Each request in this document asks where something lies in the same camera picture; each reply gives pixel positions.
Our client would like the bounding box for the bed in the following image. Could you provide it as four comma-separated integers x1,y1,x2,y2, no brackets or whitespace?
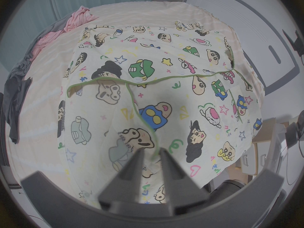
5,0,304,200

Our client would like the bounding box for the white printed pyjama top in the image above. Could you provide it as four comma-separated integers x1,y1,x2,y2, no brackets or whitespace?
57,20,266,207

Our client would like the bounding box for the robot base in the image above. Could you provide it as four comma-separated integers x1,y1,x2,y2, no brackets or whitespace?
266,121,304,187

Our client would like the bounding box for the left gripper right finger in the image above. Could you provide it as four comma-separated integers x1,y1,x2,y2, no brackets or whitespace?
159,148,210,217

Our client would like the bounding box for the pink garment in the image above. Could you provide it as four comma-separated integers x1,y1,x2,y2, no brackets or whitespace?
31,6,99,59

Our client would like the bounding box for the pale wooden cabinet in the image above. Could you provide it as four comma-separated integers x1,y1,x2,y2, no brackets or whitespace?
237,118,278,177

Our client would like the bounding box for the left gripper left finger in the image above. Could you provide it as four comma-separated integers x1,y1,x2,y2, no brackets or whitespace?
98,148,146,211

